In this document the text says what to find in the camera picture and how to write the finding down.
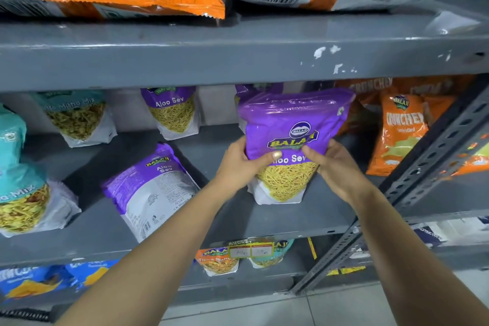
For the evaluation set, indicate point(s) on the person's left hand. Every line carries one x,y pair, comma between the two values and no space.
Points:
235,169

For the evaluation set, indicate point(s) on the person's right hand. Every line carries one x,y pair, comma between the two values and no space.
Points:
338,169

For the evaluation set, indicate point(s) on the person's left thumb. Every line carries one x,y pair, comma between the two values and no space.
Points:
267,159

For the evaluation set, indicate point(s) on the person's right thumb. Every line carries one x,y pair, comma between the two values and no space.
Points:
312,155

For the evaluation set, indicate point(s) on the purple noodle snack packet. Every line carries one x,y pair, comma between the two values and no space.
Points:
172,111
152,188
294,119
252,89

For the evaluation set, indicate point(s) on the person's left forearm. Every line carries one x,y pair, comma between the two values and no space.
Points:
152,257

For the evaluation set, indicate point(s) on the person's right forearm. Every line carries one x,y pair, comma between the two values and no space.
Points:
412,260

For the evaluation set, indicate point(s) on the orange crunchy snack packet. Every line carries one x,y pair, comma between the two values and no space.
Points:
475,163
399,131
363,92
428,87

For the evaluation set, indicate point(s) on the yellow shelf price label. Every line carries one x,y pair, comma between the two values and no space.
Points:
250,250

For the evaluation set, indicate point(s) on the small teal mix packet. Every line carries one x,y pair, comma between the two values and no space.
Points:
280,251

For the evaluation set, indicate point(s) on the small orange mix packet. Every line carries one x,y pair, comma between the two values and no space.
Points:
216,260

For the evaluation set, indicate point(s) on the white and blue package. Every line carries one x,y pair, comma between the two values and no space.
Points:
428,236

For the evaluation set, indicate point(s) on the grey metal shelf rack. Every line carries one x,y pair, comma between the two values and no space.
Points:
152,54

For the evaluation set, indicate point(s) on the teal mix snack packet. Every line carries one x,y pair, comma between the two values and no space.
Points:
26,203
9,134
76,115

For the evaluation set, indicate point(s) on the blue chips packet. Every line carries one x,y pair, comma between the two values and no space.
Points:
30,282
93,272

